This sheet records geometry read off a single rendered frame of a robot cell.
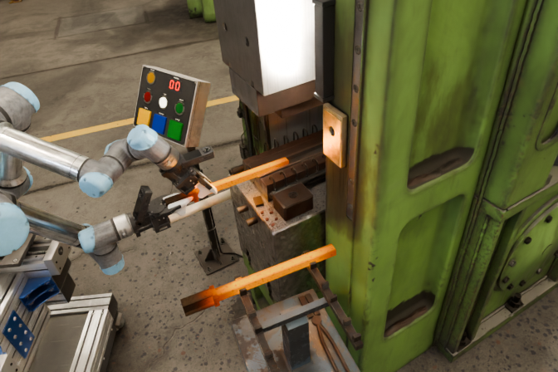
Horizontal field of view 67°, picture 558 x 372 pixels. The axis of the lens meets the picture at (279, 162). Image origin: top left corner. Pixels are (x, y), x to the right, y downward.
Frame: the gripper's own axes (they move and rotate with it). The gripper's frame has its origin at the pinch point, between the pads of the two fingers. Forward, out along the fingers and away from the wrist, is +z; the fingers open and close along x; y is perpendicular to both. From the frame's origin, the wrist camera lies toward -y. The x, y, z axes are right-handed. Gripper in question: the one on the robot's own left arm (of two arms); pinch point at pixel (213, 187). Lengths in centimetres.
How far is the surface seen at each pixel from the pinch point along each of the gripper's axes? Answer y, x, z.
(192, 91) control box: -16.9, -42.8, -7.9
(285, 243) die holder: -4.4, 22.3, 21.6
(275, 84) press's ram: -36.5, 12.9, -23.5
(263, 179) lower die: -14.1, 4.3, 9.8
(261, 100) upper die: -31.2, 7.9, -18.9
